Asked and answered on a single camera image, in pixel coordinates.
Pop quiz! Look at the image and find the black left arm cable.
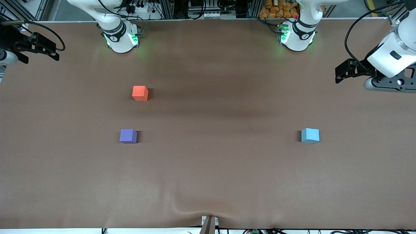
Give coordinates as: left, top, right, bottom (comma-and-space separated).
344, 3, 405, 63

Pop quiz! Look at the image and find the orange block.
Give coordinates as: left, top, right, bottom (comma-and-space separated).
132, 85, 149, 101

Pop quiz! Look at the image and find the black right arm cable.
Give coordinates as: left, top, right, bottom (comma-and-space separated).
22, 21, 66, 52

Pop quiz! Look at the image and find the aluminium frame post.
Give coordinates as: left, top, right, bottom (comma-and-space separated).
387, 0, 416, 27
0, 0, 50, 22

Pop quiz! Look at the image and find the light blue block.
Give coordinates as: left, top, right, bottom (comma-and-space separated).
301, 128, 320, 144

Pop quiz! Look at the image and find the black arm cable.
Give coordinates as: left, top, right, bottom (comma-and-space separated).
22, 21, 66, 52
344, 3, 405, 63

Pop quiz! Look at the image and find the purple block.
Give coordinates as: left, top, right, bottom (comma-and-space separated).
119, 129, 137, 144

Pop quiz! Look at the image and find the long white power strip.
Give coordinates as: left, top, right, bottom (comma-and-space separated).
191, 11, 238, 20

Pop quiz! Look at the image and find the white power strip with plugs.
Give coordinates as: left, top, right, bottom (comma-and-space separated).
127, 3, 163, 20

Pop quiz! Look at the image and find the brown table cover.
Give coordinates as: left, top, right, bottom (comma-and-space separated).
0, 18, 416, 230

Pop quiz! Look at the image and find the pile of orange objects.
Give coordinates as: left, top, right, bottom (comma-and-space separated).
259, 0, 300, 19

